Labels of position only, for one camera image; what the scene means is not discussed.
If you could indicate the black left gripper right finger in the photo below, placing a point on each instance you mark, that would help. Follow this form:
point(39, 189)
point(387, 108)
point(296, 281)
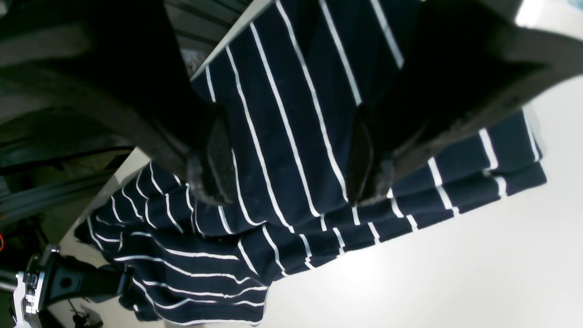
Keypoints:
point(471, 64)

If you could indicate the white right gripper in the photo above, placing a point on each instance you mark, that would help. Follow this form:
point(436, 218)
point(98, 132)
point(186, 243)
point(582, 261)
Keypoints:
point(51, 277)

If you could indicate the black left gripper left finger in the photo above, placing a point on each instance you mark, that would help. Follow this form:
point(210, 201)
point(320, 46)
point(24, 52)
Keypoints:
point(117, 62)

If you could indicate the navy white striped T-shirt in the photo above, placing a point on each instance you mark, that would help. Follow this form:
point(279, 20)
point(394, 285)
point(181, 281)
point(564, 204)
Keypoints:
point(291, 83)

